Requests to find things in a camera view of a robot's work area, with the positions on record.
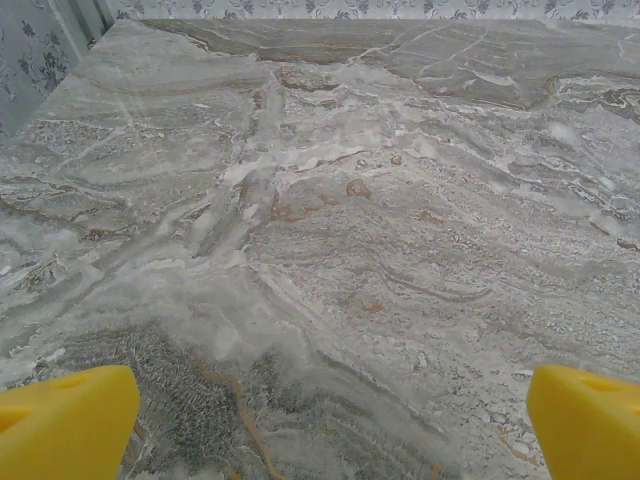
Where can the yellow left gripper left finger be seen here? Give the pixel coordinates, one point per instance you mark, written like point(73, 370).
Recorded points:
point(65, 425)

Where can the aluminium frame post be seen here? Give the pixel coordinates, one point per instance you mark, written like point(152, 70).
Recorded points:
point(92, 20)

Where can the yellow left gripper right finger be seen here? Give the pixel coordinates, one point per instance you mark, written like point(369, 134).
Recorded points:
point(590, 430)

